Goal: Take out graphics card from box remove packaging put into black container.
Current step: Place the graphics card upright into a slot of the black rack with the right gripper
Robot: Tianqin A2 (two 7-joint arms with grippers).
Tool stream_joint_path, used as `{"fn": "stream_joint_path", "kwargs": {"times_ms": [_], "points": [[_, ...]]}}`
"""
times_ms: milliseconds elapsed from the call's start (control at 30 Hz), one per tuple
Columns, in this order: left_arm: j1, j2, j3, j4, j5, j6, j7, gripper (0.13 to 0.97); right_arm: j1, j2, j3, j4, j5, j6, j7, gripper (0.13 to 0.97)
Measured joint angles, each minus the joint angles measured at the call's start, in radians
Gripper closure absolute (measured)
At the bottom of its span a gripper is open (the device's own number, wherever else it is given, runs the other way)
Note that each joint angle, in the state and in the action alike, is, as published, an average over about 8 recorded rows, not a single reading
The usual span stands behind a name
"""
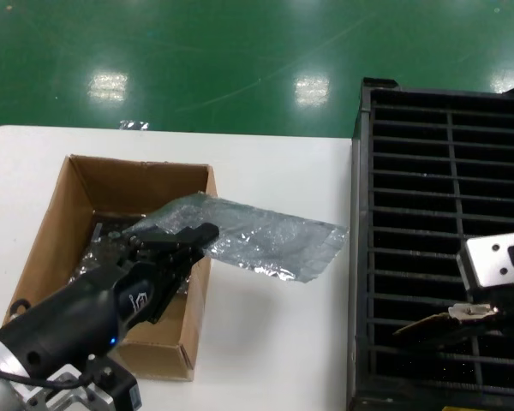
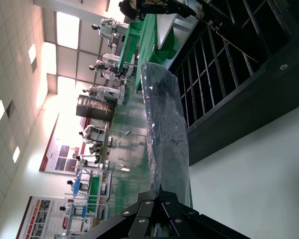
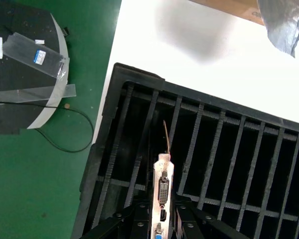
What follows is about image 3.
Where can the clear bag with blue label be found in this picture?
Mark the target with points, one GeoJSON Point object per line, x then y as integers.
{"type": "Point", "coordinates": [22, 49]}

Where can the silver antistatic bag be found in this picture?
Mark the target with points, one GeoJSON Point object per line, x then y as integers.
{"type": "Point", "coordinates": [281, 25]}

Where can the short white tape piece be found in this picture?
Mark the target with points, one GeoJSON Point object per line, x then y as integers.
{"type": "Point", "coordinates": [40, 41]}

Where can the long white tape piece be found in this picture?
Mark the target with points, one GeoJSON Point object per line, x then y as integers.
{"type": "Point", "coordinates": [0, 48]}

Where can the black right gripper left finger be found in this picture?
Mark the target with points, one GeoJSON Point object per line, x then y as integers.
{"type": "Point", "coordinates": [137, 221]}

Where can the black round base plate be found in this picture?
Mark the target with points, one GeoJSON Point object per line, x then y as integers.
{"type": "Point", "coordinates": [15, 72]}

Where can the clear plastic strip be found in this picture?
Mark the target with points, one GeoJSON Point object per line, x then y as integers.
{"type": "Point", "coordinates": [27, 94]}

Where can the black slotted container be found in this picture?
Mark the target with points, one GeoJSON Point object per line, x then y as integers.
{"type": "Point", "coordinates": [139, 79]}

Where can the graphics card with metal bracket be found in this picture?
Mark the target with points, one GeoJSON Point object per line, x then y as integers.
{"type": "Point", "coordinates": [163, 189]}

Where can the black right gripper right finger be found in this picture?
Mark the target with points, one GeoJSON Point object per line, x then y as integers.
{"type": "Point", "coordinates": [192, 224]}

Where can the brown cardboard box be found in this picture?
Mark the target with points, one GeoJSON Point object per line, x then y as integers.
{"type": "Point", "coordinates": [229, 7]}

